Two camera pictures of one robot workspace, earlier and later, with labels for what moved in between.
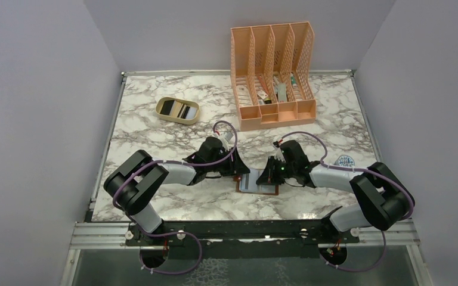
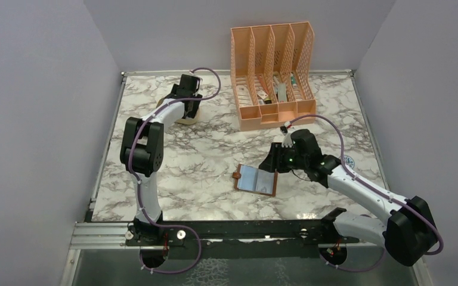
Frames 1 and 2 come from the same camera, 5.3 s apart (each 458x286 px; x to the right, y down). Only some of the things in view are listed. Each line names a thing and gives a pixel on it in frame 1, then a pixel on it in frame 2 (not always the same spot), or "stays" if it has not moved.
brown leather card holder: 247,183 stays
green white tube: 293,81 stays
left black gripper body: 223,167 → 191,114
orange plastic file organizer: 272,71 stays
